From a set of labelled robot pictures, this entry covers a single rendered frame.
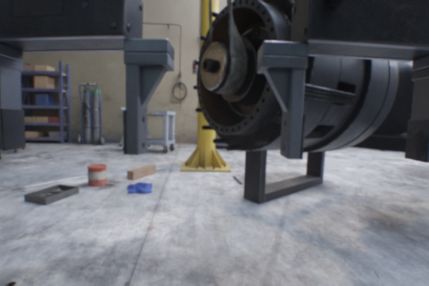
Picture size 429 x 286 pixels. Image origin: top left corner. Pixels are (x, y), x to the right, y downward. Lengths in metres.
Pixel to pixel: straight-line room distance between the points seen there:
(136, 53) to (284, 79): 0.13
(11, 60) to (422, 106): 0.41
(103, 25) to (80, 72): 7.22
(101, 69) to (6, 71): 6.96
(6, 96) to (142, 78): 0.14
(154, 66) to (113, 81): 6.86
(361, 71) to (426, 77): 0.52
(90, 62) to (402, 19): 7.29
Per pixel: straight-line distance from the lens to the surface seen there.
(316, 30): 0.22
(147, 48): 0.21
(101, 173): 2.55
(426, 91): 0.29
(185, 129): 6.66
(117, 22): 0.22
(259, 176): 1.93
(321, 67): 0.62
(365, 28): 0.24
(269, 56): 0.21
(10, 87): 0.30
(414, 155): 0.29
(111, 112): 7.02
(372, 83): 0.82
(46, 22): 0.25
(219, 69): 0.66
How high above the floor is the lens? 0.69
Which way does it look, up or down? 5 degrees down
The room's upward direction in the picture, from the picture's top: 2 degrees clockwise
